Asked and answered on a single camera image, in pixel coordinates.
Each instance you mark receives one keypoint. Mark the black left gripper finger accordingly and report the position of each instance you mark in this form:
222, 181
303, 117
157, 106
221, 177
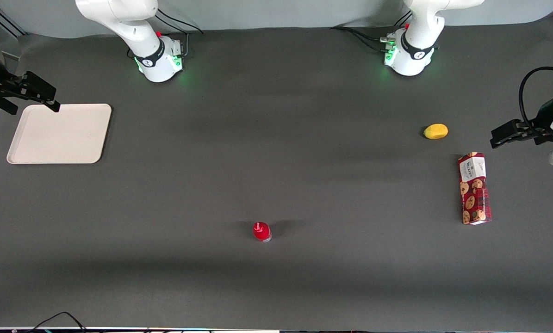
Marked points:
510, 127
507, 140

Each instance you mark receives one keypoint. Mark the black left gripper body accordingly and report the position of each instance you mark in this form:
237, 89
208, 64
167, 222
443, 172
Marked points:
543, 115

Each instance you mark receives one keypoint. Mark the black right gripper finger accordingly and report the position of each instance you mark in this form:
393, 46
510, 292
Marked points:
5, 105
40, 89

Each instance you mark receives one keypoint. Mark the red coke bottle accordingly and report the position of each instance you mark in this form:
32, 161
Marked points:
261, 231

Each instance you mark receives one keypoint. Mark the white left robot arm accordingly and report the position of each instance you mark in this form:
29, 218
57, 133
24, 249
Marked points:
413, 55

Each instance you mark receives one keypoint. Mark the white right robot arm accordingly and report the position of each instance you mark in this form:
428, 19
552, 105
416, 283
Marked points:
156, 62

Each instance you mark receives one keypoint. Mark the beige plastic tray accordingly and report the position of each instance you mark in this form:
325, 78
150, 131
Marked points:
61, 134

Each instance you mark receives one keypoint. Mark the red cookie box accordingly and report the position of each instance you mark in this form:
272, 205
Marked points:
475, 189

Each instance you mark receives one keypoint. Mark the yellow lemon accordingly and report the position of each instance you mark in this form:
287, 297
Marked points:
436, 131

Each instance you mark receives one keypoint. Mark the dark aluminium frame rail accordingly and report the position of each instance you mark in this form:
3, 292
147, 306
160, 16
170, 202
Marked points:
5, 21

